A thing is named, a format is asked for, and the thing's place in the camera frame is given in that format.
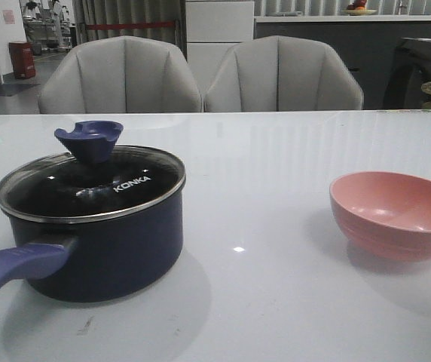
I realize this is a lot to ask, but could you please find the glass pot lid blue knob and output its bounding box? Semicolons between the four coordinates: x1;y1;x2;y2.
0;121;185;224

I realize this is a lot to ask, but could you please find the pink bowl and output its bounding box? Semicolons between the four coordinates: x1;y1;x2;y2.
329;171;431;262

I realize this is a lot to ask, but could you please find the right grey upholstered chair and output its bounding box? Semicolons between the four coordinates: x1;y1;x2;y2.
204;35;364;112

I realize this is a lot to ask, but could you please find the grey upholstered chair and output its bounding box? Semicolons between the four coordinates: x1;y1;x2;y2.
38;35;203;114
204;35;364;112

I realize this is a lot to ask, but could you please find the dark blue saucepan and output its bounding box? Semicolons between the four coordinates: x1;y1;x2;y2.
0;184;184;302

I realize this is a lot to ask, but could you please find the left grey upholstered chair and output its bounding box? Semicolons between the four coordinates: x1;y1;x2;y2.
38;35;203;114

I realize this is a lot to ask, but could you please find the red belt stanchion barrier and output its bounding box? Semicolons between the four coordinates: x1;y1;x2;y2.
78;19;182;57

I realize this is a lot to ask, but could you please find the grey kitchen counter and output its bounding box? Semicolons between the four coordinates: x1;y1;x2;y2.
255;15;431;109

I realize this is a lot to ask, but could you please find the grey pleated curtain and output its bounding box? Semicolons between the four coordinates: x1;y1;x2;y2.
73;0;187;50

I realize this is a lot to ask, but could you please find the fruit bowl on counter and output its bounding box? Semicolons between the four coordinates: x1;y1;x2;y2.
343;0;377;16

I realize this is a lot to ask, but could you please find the red bin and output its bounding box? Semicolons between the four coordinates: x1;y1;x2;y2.
8;41;36;79

